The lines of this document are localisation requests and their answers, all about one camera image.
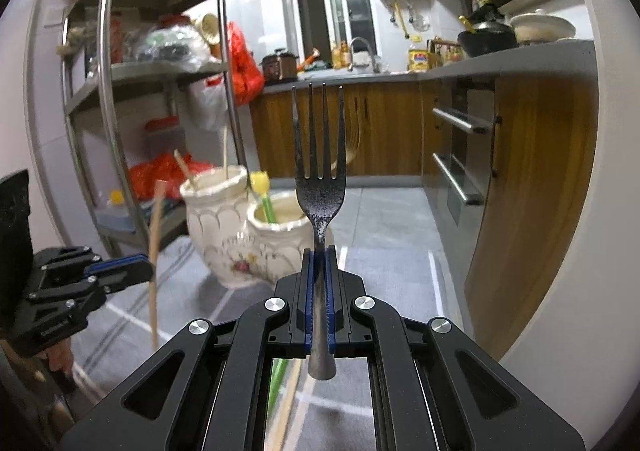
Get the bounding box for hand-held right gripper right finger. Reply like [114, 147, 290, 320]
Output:
[324, 245, 587, 451]

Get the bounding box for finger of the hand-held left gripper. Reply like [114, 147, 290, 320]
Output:
[32, 244, 151, 278]
[25, 259, 155, 315]

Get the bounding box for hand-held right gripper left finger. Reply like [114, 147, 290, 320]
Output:
[60, 247, 317, 451]

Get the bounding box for silver metal fork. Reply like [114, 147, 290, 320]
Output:
[291, 84, 347, 380]

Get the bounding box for cream floral ceramic cutlery holder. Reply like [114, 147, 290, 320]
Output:
[178, 164, 316, 290]

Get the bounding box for yellow handled cutlery piece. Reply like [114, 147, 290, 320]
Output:
[248, 170, 277, 225]

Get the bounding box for person's left hand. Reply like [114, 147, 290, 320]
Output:
[42, 342, 77, 384]

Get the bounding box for grey striped cloth mat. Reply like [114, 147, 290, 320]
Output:
[70, 226, 461, 451]

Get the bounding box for large orange plastic bag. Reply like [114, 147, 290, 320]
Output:
[128, 153, 214, 202]

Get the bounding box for red lidded container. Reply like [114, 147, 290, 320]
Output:
[144, 116, 184, 157]

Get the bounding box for hanging white plastic bag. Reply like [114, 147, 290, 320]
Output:
[187, 75, 231, 133]

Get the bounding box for metal shelf rack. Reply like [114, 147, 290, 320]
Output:
[59, 0, 252, 253]

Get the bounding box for built-in steel oven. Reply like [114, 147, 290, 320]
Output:
[430, 80, 502, 228]

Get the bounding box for clear plastic bag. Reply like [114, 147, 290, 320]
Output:
[132, 26, 214, 73]

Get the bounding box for dark red pressure cooker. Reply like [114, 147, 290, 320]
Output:
[261, 48, 300, 82]

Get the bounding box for hanging orange plastic bag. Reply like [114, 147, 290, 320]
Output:
[224, 21, 266, 105]

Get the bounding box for amber glass bottles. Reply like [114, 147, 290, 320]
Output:
[329, 40, 352, 70]

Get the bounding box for chrome sink faucet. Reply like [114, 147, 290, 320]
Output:
[347, 36, 382, 75]

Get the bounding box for wooden kitchen base cabinets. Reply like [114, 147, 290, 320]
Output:
[249, 75, 601, 363]

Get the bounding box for yellow cooking oil bottle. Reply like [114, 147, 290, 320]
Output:
[407, 38, 431, 72]

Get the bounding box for seasoning jars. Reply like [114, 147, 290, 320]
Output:
[432, 38, 464, 67]

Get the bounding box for yellow gas pipe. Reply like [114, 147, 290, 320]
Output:
[392, 0, 412, 40]

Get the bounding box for kitchen window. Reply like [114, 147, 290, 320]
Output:
[287, 0, 379, 70]

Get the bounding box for black wok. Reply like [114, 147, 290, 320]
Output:
[457, 21, 519, 57]

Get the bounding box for grey kitchen countertop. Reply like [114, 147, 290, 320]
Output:
[262, 38, 599, 95]

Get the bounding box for white casserole pot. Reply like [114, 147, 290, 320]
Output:
[508, 9, 577, 43]

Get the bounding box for green handled cutlery piece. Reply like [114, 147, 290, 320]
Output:
[268, 358, 291, 415]

